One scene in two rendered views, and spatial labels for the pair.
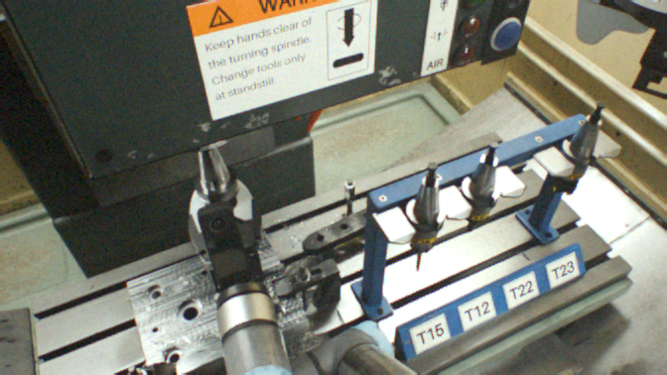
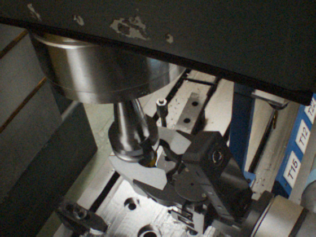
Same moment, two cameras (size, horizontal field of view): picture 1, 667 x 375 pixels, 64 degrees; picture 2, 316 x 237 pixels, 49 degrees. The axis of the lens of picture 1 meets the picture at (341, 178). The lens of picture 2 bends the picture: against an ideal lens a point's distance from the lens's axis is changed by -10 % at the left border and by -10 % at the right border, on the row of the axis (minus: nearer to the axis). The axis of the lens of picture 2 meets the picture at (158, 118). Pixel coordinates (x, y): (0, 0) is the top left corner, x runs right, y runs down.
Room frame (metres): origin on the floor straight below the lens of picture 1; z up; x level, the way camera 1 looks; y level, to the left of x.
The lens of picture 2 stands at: (0.25, 0.32, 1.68)
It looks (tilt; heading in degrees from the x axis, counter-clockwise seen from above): 48 degrees down; 329
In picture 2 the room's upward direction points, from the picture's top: 7 degrees counter-clockwise
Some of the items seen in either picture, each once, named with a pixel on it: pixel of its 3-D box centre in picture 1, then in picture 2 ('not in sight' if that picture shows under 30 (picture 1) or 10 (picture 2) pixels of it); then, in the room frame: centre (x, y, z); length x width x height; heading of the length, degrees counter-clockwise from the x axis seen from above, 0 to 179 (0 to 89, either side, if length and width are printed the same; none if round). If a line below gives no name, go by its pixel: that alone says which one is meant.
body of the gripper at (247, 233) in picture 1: (236, 272); (219, 201); (0.41, 0.15, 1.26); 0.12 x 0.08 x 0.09; 18
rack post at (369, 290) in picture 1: (374, 259); (239, 140); (0.58, -0.06, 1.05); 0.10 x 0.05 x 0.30; 26
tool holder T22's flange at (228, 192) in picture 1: (216, 185); (134, 137); (0.54, 0.19, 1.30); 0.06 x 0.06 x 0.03
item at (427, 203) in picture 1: (428, 196); not in sight; (0.55, -0.14, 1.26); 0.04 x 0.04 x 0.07
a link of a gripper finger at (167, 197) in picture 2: (207, 234); (169, 187); (0.46, 0.19, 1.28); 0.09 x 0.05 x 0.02; 32
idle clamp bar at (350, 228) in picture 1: (355, 229); (183, 137); (0.74, -0.03, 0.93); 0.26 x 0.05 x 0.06; 121
